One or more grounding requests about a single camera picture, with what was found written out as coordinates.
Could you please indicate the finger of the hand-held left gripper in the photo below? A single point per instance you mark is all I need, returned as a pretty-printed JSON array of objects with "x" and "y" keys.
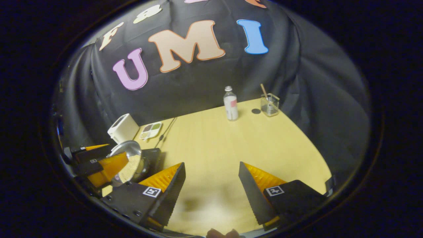
[
  {"x": 94, "y": 152},
  {"x": 87, "y": 168}
]

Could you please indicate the heap of beige beads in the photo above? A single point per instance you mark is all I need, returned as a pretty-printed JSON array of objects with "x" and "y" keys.
[{"x": 130, "y": 168}]

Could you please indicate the black induction cooktop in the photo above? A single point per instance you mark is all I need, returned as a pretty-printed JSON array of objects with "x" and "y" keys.
[{"x": 153, "y": 158}]

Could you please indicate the white toaster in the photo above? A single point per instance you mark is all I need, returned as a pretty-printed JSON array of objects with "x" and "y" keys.
[{"x": 124, "y": 129}]

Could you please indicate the black backdrop cloth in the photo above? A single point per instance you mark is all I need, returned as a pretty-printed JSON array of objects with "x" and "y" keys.
[{"x": 205, "y": 86}]

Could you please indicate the white divided bean dish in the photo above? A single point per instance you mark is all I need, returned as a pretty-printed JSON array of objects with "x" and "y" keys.
[{"x": 150, "y": 131}]

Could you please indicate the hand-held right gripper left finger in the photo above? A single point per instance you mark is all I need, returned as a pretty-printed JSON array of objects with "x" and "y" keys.
[{"x": 172, "y": 195}]

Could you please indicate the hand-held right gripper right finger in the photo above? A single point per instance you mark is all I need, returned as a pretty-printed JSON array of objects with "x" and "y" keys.
[{"x": 252, "y": 196}]

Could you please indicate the clear bottle with pink label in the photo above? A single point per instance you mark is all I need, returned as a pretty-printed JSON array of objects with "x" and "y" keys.
[{"x": 231, "y": 105}]

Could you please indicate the small black round disc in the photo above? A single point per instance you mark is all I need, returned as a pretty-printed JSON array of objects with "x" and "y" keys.
[{"x": 256, "y": 111}]

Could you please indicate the wooden stick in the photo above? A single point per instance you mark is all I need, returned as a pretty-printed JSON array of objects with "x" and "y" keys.
[{"x": 263, "y": 91}]

